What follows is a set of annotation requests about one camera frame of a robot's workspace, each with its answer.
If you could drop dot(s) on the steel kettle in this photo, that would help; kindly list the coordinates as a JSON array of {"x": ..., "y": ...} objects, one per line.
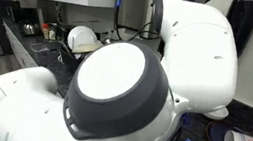
[{"x": 29, "y": 29}]

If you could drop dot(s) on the white dinner plate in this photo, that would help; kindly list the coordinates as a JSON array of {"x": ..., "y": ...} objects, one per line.
[{"x": 81, "y": 36}]

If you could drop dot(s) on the steel mixing bowl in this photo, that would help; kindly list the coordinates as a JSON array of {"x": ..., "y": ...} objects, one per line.
[{"x": 107, "y": 40}]

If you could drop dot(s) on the small glass jar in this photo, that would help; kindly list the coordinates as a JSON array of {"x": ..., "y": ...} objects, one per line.
[{"x": 52, "y": 33}]

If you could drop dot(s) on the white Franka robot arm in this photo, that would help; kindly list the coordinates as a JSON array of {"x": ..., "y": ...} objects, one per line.
[{"x": 112, "y": 75}]

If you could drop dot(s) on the white base cabinets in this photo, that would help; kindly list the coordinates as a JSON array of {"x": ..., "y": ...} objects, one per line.
[{"x": 21, "y": 51}]

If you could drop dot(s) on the cream dinner plate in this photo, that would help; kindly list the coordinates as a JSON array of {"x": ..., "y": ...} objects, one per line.
[{"x": 87, "y": 48}]

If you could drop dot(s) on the spice jar with red lid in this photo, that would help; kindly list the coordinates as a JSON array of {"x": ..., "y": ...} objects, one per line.
[{"x": 44, "y": 31}]

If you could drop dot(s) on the black dish rack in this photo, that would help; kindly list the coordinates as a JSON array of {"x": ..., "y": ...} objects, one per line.
[{"x": 67, "y": 60}]

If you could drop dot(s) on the clear plastic container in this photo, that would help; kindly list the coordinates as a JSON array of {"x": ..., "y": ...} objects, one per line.
[{"x": 40, "y": 47}]

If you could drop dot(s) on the grey paper towel dispenser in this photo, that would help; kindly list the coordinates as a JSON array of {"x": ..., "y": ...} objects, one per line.
[{"x": 134, "y": 7}]

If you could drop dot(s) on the black wall soap dispenser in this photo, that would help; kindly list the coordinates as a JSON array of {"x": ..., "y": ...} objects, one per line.
[{"x": 250, "y": 21}]

